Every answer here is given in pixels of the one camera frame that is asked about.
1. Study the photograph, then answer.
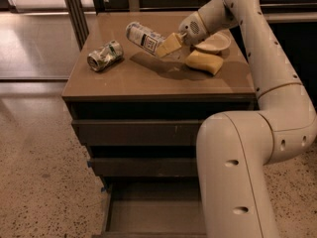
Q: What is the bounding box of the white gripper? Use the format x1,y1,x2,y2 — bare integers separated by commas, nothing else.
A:
156,11,209,58

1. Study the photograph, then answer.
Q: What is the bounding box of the clear blue plastic bottle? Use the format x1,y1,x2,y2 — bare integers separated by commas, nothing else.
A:
126,22,164,55

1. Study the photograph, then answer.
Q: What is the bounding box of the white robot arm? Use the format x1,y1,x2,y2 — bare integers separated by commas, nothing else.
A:
156,0,317,238

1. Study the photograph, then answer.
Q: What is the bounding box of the brown drawer cabinet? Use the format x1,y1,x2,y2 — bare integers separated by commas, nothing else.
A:
60,11,257,238

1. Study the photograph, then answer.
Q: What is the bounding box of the top drawer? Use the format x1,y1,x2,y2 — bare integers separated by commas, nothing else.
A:
72,120,202,146

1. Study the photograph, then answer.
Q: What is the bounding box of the middle drawer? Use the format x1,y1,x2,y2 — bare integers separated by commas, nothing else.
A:
89,158,197,178

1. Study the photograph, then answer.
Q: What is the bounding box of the open bottom drawer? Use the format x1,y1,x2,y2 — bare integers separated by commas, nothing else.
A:
91,179,206,238

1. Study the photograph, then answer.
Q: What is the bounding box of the yellow sponge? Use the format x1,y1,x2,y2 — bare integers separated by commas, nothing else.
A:
185,51,224,75

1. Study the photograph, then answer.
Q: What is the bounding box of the crushed green white can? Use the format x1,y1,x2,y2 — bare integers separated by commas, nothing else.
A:
87,40,124,71

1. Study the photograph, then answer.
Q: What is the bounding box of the metal railing frame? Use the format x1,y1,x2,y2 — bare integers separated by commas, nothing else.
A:
59,0,317,52

